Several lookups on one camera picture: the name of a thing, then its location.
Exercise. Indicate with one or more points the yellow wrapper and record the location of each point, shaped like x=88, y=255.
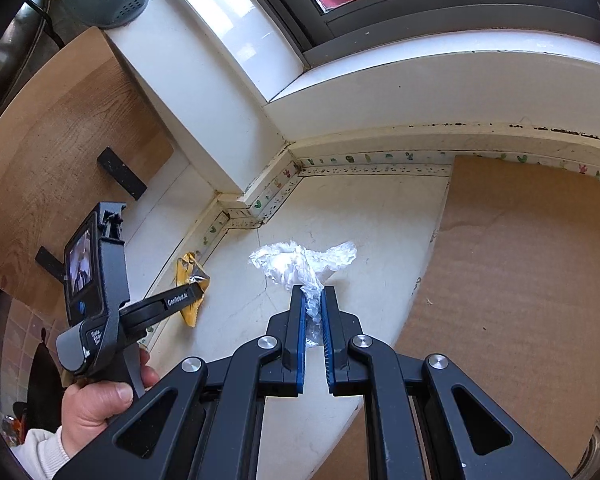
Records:
x=192, y=272

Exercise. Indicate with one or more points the black board bracket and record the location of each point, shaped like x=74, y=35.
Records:
x=50, y=264
x=122, y=172

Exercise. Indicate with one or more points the dark framed window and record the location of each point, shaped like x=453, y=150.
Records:
x=430, y=15

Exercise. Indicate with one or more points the grey pipe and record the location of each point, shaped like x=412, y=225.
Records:
x=25, y=30

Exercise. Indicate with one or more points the brown cardboard sheet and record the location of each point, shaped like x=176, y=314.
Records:
x=505, y=285

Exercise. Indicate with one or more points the person's left forearm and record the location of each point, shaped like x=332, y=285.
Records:
x=42, y=455

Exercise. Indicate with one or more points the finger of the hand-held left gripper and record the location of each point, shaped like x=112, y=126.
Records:
x=152, y=327
x=180, y=297

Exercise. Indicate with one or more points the person's left hand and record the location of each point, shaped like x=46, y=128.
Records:
x=90, y=410

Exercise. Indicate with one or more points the wooden cutting board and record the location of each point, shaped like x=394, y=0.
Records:
x=55, y=135

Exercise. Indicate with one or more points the cactus print sealing tape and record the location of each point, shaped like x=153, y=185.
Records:
x=380, y=157

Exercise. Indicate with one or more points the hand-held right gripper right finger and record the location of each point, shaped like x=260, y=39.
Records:
x=330, y=345

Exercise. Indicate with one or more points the dark utensil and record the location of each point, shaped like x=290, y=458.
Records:
x=45, y=385

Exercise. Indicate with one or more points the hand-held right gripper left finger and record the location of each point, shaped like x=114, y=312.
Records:
x=300, y=345

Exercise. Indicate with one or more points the clear plastic wrap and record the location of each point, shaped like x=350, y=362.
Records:
x=290, y=265

